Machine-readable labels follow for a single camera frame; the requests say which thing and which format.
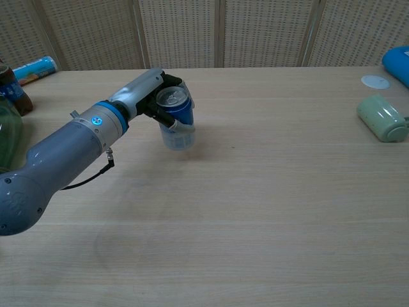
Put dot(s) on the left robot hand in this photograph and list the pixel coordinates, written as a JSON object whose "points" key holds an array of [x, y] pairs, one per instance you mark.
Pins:
{"points": [[137, 89]]}

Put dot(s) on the blue and white drink can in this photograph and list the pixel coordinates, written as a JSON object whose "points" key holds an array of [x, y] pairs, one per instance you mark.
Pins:
{"points": [[179, 140]]}

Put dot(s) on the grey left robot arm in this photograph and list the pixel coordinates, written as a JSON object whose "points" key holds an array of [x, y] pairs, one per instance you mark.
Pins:
{"points": [[64, 150]]}

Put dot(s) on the perforated beige folding screen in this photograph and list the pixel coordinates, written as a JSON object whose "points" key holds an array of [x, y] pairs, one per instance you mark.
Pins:
{"points": [[182, 32]]}

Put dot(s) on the blue snack tube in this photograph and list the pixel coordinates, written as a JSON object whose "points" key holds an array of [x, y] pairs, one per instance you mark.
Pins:
{"points": [[32, 71]]}

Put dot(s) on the cola bottle with blue label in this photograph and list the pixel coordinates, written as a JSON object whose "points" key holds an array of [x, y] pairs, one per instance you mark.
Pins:
{"points": [[16, 94]]}

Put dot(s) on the green transparent plastic bottle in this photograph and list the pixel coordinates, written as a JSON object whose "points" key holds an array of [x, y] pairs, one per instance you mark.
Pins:
{"points": [[8, 134]]}

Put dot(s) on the white round table grommet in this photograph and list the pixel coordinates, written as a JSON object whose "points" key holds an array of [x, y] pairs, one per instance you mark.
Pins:
{"points": [[375, 81]]}

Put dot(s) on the light green mug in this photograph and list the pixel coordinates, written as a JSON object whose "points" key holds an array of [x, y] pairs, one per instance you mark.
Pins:
{"points": [[381, 120]]}

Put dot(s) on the blue plastic box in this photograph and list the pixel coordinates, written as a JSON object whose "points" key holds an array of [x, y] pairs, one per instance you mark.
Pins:
{"points": [[397, 64]]}

